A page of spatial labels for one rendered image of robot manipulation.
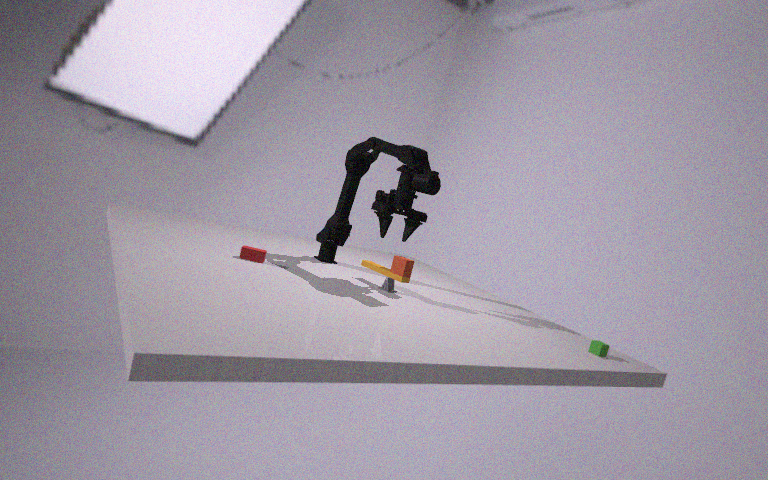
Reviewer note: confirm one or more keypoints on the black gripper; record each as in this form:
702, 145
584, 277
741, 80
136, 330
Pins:
403, 200

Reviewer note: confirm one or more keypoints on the small green block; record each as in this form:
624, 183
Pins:
598, 348

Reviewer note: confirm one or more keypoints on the orange bar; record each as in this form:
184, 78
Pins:
401, 268

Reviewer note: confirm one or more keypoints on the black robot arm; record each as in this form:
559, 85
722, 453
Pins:
415, 175

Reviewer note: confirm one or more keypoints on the red rectangular block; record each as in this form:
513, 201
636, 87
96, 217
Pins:
253, 254

